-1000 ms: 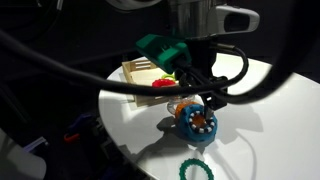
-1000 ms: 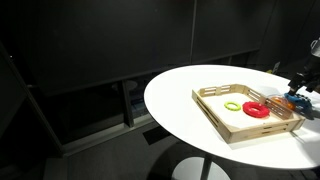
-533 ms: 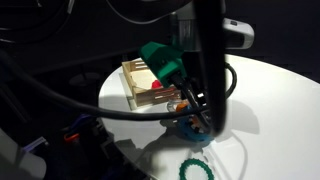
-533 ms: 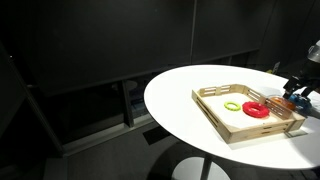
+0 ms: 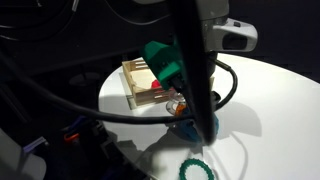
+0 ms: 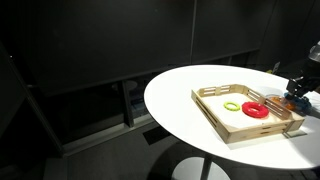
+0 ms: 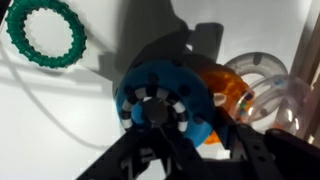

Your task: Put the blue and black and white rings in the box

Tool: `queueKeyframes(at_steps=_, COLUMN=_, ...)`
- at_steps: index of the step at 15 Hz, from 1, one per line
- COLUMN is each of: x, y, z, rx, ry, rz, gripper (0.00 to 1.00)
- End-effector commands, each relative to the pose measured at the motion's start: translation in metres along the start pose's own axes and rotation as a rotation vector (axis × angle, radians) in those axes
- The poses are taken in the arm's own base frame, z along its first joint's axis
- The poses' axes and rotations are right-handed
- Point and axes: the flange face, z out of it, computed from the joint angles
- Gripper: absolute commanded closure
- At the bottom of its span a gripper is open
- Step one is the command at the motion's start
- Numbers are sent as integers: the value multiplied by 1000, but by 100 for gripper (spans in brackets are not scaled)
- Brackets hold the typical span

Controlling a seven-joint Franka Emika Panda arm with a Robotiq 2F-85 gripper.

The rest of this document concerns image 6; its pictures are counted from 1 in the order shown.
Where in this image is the slatted wooden tray box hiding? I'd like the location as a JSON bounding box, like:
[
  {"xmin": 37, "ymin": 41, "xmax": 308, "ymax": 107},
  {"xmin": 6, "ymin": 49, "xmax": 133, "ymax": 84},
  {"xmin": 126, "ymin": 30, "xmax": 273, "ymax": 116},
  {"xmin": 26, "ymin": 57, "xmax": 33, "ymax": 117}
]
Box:
[{"xmin": 190, "ymin": 83, "xmax": 306, "ymax": 145}]

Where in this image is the orange textured ring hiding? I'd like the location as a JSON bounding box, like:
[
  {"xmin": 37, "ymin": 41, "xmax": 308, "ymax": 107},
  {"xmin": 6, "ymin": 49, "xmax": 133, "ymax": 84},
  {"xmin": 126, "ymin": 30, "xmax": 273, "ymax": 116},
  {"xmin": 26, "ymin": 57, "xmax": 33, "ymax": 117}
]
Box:
[{"xmin": 270, "ymin": 96, "xmax": 297, "ymax": 111}]

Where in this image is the round white table base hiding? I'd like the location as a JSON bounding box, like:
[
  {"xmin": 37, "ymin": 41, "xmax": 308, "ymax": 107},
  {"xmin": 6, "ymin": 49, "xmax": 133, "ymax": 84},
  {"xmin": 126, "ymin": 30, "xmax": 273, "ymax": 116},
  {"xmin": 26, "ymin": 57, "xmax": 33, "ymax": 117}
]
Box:
[{"xmin": 171, "ymin": 156, "xmax": 232, "ymax": 180}]

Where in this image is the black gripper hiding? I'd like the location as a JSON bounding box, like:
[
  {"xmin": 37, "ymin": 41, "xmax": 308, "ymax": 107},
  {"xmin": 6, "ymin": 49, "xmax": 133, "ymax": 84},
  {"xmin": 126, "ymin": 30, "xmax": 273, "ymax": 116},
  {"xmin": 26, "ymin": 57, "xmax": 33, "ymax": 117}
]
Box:
[{"xmin": 284, "ymin": 76, "xmax": 314, "ymax": 103}]

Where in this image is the small lime green ring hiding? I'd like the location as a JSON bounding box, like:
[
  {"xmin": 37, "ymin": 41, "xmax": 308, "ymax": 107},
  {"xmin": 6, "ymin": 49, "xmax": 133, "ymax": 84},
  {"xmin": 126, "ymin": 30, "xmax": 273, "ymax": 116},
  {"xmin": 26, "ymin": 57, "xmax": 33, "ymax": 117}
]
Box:
[{"xmin": 223, "ymin": 101, "xmax": 241, "ymax": 112}]

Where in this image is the blue ring with dots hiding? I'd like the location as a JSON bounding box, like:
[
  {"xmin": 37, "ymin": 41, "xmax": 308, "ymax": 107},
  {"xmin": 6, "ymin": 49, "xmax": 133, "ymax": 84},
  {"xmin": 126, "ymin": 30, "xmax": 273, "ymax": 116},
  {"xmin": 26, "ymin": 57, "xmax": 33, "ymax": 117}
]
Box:
[{"xmin": 284, "ymin": 94, "xmax": 313, "ymax": 115}]

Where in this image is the dark low shelf unit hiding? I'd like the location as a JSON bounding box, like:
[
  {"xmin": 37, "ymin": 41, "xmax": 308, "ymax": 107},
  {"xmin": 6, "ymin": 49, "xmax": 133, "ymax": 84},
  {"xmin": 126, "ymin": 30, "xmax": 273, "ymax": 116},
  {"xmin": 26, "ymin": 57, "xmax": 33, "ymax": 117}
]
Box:
[{"xmin": 25, "ymin": 49, "xmax": 261, "ymax": 158}]

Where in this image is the red ridged ring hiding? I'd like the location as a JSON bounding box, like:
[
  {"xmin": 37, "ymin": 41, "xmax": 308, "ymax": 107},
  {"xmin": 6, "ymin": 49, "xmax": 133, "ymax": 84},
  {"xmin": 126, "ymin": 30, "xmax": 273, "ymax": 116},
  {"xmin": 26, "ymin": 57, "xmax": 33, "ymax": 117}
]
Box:
[{"xmin": 241, "ymin": 101, "xmax": 270, "ymax": 119}]

